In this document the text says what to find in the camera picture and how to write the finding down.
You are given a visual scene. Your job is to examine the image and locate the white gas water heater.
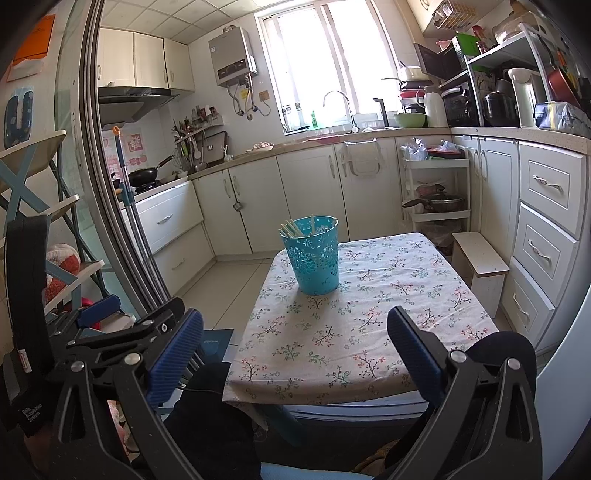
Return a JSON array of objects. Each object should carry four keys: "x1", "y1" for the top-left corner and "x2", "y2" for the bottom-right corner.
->
[{"x1": 208, "y1": 25, "x2": 259, "y2": 88}]

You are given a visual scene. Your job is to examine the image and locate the blue wall sticker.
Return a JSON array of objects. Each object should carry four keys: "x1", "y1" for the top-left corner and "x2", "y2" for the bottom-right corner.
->
[{"x1": 4, "y1": 89, "x2": 34, "y2": 148}]

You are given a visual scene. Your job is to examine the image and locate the electric water boiler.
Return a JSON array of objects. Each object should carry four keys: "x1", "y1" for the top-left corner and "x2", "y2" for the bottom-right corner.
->
[{"x1": 508, "y1": 68, "x2": 548, "y2": 127}]

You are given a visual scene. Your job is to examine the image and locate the white two-drawer cabinet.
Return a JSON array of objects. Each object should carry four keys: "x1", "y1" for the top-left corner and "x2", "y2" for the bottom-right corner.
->
[{"x1": 122, "y1": 182, "x2": 215, "y2": 296}]

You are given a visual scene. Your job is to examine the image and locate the white shelf rack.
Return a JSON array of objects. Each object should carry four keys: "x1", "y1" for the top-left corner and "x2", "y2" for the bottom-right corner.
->
[{"x1": 436, "y1": 23, "x2": 555, "y2": 127}]

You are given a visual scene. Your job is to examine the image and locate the bunch of wooden chopsticks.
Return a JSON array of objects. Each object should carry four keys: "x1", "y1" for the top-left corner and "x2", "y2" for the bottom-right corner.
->
[{"x1": 278, "y1": 213, "x2": 324, "y2": 238}]

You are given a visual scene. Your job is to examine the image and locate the black microwave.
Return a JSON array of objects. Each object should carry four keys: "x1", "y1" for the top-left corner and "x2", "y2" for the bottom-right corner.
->
[{"x1": 413, "y1": 42, "x2": 462, "y2": 81}]

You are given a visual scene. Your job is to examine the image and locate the orange paper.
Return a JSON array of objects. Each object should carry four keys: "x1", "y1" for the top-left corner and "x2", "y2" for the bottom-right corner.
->
[{"x1": 11, "y1": 14, "x2": 56, "y2": 70}]

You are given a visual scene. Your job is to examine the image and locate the white double-door cabinet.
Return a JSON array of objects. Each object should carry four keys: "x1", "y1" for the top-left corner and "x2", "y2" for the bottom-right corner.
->
[{"x1": 452, "y1": 136, "x2": 520, "y2": 259}]

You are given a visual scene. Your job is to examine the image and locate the white hanging bag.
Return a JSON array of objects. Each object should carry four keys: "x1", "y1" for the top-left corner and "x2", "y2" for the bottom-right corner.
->
[{"x1": 344, "y1": 138, "x2": 384, "y2": 178}]

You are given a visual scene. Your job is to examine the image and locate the wire basket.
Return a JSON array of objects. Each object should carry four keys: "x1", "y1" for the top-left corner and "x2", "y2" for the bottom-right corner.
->
[{"x1": 431, "y1": 0, "x2": 476, "y2": 28}]

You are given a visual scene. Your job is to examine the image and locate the mop pole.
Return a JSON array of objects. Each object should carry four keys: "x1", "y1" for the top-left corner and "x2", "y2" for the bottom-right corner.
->
[{"x1": 112, "y1": 126, "x2": 160, "y2": 308}]

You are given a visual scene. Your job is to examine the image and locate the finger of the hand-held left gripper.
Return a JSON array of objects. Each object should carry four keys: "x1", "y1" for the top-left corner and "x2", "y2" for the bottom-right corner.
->
[
  {"x1": 67, "y1": 296, "x2": 185, "y2": 352},
  {"x1": 76, "y1": 294, "x2": 122, "y2": 329}
]

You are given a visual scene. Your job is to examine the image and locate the range hood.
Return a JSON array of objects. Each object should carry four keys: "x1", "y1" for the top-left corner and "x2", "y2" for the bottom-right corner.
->
[{"x1": 97, "y1": 85, "x2": 178, "y2": 123}]

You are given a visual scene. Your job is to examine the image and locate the kitchen window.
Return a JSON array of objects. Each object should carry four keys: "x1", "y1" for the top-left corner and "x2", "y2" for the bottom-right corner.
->
[{"x1": 256, "y1": 0, "x2": 402, "y2": 134}]

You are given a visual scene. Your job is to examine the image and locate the red patterned plush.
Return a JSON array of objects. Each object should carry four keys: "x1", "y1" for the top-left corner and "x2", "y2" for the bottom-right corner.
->
[{"x1": 46, "y1": 244, "x2": 83, "y2": 305}]

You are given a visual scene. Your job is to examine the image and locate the red pan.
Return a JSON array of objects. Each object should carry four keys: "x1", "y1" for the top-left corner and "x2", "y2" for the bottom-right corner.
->
[{"x1": 547, "y1": 67, "x2": 580, "y2": 107}]

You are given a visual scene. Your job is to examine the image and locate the blue floral cutout bucket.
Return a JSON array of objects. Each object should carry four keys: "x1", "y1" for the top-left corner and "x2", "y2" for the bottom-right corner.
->
[{"x1": 278, "y1": 215, "x2": 340, "y2": 296}]

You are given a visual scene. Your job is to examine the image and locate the white three-drawer cabinet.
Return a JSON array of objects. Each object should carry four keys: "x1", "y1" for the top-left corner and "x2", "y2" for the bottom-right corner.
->
[{"x1": 501, "y1": 141, "x2": 591, "y2": 347}]

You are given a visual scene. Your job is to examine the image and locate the beige kitchen countertop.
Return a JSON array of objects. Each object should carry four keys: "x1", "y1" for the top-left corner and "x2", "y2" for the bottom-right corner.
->
[{"x1": 134, "y1": 124, "x2": 591, "y2": 195}]

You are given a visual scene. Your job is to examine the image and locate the black rice cooker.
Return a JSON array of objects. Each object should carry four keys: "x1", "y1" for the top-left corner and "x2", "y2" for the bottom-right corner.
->
[{"x1": 484, "y1": 90, "x2": 518, "y2": 127}]

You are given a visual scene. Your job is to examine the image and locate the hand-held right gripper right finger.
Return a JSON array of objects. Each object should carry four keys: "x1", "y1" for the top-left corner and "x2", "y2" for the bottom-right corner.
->
[{"x1": 387, "y1": 305, "x2": 543, "y2": 480}]

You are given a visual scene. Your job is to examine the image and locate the white and blue folding rack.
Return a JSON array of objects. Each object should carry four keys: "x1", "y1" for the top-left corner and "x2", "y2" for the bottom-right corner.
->
[{"x1": 0, "y1": 129, "x2": 107, "y2": 324}]

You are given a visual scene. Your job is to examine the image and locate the green box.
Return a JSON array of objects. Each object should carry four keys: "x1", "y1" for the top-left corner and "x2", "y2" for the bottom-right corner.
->
[{"x1": 455, "y1": 33, "x2": 483, "y2": 65}]

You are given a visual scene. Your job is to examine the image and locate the wall utensil rack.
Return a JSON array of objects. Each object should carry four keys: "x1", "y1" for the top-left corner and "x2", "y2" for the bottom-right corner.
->
[{"x1": 171, "y1": 106, "x2": 227, "y2": 171}]

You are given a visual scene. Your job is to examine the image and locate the blue dustpan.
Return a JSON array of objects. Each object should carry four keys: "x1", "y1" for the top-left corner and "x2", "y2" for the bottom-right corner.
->
[{"x1": 201, "y1": 328, "x2": 235, "y2": 370}]

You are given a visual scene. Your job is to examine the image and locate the chrome faucet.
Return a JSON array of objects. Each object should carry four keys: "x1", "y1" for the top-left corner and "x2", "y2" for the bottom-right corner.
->
[{"x1": 322, "y1": 90, "x2": 358, "y2": 134}]

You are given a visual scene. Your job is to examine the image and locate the clear plastic bag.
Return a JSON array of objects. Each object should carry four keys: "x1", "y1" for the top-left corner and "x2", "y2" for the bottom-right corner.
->
[{"x1": 401, "y1": 137, "x2": 432, "y2": 161}]

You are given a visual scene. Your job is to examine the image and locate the person's left leg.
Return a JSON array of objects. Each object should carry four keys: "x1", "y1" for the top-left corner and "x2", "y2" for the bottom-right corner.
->
[{"x1": 161, "y1": 361, "x2": 259, "y2": 480}]

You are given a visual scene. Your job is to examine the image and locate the white step stool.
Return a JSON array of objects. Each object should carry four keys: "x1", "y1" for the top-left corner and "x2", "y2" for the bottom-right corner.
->
[{"x1": 451, "y1": 232, "x2": 510, "y2": 319}]

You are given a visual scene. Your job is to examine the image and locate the red paper wall decorations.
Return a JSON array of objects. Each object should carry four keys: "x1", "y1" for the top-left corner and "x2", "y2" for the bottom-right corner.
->
[{"x1": 104, "y1": 131, "x2": 148, "y2": 176}]

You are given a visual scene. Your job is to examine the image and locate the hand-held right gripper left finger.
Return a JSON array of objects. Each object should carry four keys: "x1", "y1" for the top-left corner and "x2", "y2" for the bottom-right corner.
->
[{"x1": 48, "y1": 308, "x2": 205, "y2": 480}]

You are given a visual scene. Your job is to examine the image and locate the blue chair seat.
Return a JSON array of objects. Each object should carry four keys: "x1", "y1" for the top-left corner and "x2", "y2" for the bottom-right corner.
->
[{"x1": 260, "y1": 462, "x2": 376, "y2": 480}]

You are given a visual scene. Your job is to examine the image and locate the blue packet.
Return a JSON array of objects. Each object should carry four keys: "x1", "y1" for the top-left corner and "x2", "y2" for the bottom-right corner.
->
[{"x1": 534, "y1": 102, "x2": 591, "y2": 134}]

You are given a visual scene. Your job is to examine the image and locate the metal sliding door frame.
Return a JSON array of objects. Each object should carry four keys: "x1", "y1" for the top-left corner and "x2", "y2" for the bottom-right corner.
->
[{"x1": 55, "y1": 0, "x2": 162, "y2": 315}]

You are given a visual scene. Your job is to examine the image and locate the white thermos jug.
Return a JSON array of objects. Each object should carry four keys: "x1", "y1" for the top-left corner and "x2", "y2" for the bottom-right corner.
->
[{"x1": 422, "y1": 85, "x2": 450, "y2": 128}]

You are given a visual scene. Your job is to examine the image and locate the floral tablecloth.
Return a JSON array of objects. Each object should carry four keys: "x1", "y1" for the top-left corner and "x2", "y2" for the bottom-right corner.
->
[{"x1": 223, "y1": 232, "x2": 499, "y2": 407}]

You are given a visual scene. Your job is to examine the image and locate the white base cabinet row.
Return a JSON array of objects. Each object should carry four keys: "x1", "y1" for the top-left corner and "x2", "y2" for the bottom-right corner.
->
[{"x1": 194, "y1": 138, "x2": 453, "y2": 254}]

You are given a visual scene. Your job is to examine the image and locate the black frying pan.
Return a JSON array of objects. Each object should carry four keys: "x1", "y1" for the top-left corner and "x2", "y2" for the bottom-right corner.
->
[{"x1": 128, "y1": 154, "x2": 176, "y2": 188}]

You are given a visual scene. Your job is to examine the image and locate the black countertop appliance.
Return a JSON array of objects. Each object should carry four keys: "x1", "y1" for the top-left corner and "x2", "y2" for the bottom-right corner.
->
[{"x1": 441, "y1": 85, "x2": 481, "y2": 127}]

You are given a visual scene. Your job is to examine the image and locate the white rolling storage cart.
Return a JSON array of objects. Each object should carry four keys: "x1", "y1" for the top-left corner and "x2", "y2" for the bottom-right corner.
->
[{"x1": 399, "y1": 138, "x2": 472, "y2": 250}]

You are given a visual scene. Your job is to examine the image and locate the dark skillet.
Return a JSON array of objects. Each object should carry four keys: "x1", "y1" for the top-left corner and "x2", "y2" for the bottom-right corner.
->
[{"x1": 402, "y1": 194, "x2": 465, "y2": 213}]

